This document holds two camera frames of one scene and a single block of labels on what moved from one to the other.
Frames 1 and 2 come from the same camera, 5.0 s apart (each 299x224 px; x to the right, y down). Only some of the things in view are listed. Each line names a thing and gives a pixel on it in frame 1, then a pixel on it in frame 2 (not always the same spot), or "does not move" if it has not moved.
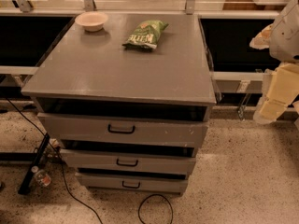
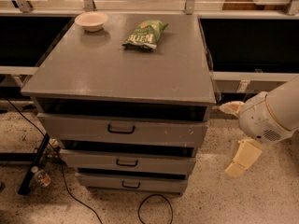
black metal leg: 27,182 does not move
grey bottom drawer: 135,185 does not move
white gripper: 286,38 → 257,117
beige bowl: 92,21 does not move
